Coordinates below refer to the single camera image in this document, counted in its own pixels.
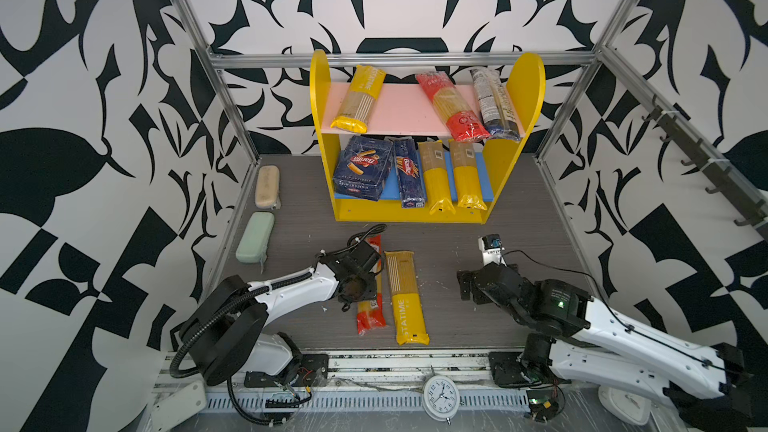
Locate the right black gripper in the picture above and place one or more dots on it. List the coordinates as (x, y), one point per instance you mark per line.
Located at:
(476, 292)

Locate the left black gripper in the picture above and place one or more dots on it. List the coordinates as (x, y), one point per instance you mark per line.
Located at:
(370, 293)

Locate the blue Barilla pasta box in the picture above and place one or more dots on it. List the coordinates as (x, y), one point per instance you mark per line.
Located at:
(363, 168)

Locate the blue Barilla spaghetti bag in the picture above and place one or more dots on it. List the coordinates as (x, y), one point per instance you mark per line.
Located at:
(410, 184)

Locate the yellow spaghetti bag with barcode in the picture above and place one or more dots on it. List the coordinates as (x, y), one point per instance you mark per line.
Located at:
(466, 176)

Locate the plain yellow spaghetti bag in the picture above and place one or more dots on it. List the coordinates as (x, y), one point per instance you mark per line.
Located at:
(435, 177)

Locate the yellow Pastatime spaghetti bag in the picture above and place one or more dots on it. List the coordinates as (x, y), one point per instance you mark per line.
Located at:
(360, 100)
(405, 298)

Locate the clear blue label noodle pack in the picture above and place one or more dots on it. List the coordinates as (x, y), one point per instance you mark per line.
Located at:
(497, 111)

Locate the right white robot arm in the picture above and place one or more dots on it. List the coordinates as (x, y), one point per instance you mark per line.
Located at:
(577, 337)

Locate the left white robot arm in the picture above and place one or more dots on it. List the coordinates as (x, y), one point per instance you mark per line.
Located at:
(225, 334)

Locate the yellow wooden shelf unit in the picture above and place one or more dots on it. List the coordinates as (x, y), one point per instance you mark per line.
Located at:
(526, 86)

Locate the mint green zipper case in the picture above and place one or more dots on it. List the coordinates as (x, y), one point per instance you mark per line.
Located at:
(254, 241)

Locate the beige zipper case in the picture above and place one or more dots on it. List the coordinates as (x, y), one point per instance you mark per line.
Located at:
(266, 192)

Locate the round white alarm clock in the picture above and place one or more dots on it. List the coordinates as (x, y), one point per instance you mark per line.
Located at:
(441, 398)

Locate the square white clock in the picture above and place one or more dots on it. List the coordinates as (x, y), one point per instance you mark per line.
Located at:
(630, 408)

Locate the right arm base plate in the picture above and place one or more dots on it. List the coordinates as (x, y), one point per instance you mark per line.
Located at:
(510, 368)

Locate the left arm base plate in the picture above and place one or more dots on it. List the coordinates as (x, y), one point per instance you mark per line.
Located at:
(303, 371)

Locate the white slotted cable duct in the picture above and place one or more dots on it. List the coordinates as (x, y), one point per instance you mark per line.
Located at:
(512, 401)

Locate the white metal bracket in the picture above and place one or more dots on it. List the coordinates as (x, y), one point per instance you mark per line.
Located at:
(178, 407)

